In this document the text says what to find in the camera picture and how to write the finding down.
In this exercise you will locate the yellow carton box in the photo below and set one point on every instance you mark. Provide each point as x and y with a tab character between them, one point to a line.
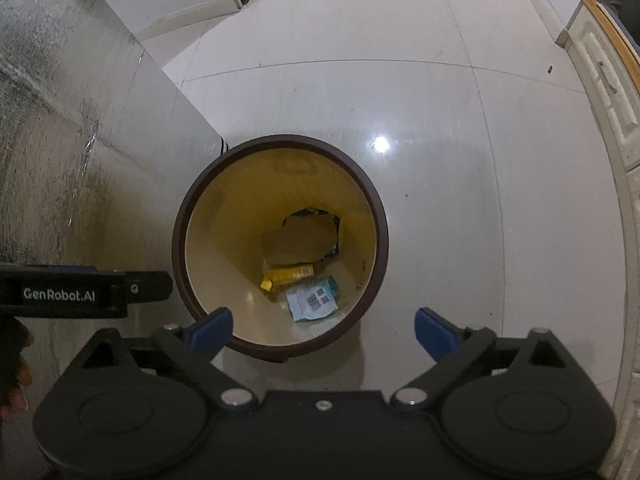
287	274

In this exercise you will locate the grey counter with foil side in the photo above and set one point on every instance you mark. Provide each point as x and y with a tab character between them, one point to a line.
75	110

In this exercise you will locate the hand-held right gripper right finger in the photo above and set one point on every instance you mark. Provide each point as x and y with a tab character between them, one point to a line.
435	335

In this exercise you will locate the low white wooden-top cabinet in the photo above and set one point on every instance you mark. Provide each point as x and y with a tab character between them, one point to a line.
610	90

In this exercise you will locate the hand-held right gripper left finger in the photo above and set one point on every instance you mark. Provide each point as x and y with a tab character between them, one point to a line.
212	335

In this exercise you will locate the brown cardboard piece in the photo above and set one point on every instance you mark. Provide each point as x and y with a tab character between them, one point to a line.
297	242

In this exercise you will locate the person's left hand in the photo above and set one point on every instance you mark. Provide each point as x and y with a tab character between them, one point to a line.
12	380

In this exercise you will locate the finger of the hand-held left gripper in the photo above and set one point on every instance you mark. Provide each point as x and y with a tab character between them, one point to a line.
150	287

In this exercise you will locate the yellow trash bin brown rim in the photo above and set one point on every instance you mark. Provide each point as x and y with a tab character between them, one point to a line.
225	240

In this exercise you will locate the teal tissue packet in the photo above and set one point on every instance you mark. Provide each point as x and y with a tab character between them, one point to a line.
312	300

